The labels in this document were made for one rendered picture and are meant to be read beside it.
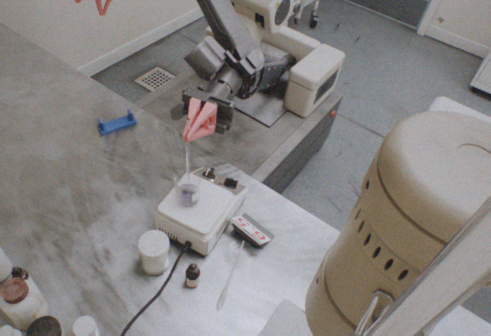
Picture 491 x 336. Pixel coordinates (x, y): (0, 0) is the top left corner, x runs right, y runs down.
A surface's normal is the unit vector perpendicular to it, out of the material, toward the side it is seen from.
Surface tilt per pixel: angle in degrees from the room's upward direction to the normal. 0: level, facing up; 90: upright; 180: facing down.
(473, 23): 90
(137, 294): 0
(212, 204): 0
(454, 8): 90
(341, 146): 0
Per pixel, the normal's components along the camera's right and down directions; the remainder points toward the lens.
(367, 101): 0.11, -0.68
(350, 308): -0.74, 0.44
